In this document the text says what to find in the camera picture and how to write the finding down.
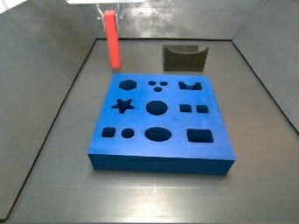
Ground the dark grey arch block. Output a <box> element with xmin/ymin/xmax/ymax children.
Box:
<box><xmin>164</xmin><ymin>45</ymin><xmax>210</xmax><ymax>72</ymax></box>

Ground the blue foam shape board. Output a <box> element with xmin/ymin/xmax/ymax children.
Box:
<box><xmin>89</xmin><ymin>73</ymin><xmax>237</xmax><ymax>175</ymax></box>

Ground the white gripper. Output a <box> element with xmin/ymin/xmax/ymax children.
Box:
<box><xmin>66</xmin><ymin>0</ymin><xmax>147</xmax><ymax>30</ymax></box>

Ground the red rectangular block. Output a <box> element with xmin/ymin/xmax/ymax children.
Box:
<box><xmin>105</xmin><ymin>10</ymin><xmax>121</xmax><ymax>69</ymax></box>

